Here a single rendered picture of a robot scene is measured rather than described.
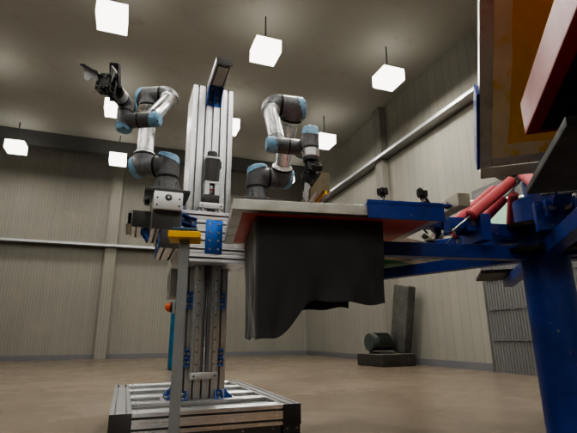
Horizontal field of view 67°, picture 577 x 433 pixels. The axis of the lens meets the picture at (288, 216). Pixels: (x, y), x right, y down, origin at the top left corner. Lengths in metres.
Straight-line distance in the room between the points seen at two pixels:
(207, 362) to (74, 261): 11.05
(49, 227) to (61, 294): 1.87
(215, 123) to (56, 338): 10.90
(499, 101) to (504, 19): 0.26
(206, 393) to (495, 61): 1.96
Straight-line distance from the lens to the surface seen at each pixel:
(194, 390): 2.43
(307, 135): 1.95
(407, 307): 8.66
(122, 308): 13.05
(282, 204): 1.51
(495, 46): 1.49
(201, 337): 2.37
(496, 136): 1.64
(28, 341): 13.22
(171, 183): 2.33
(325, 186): 1.67
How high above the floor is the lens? 0.53
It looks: 16 degrees up
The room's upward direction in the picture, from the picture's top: straight up
